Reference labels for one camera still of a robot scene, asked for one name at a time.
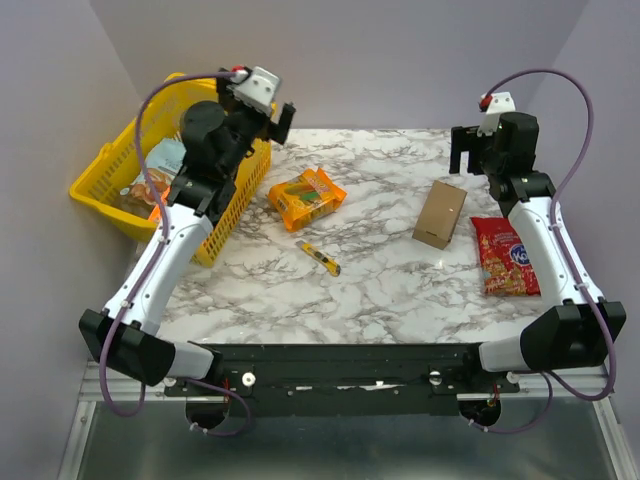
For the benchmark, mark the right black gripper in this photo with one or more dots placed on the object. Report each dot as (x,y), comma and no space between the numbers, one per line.
(465,148)

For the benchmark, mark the yellow utility knife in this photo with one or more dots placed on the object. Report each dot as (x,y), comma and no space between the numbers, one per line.
(329,264)

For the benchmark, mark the brown cardboard express box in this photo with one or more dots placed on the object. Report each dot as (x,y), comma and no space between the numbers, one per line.
(439,216)

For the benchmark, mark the yellow plastic basket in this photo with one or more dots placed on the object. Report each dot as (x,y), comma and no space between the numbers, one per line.
(114,186)

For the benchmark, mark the orange mango candy bag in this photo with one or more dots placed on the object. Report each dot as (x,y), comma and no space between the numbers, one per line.
(305,198)

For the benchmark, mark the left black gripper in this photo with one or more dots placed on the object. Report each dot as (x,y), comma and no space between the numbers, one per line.
(269,129)

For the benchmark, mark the red candy bag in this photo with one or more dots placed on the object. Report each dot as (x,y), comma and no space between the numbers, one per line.
(506,268)

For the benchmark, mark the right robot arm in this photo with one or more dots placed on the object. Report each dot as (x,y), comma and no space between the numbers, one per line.
(579,321)

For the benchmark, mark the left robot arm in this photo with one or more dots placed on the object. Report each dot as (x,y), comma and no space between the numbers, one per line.
(217,136)

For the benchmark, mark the orange cheese snack pack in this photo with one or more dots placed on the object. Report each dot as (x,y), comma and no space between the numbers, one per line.
(155,215)

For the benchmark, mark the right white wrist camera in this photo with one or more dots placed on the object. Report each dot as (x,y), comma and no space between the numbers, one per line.
(493,106)

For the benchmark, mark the light blue snack bag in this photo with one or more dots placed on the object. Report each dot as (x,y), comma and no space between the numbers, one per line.
(163,163)

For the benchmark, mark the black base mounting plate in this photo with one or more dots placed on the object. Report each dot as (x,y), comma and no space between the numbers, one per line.
(358,380)

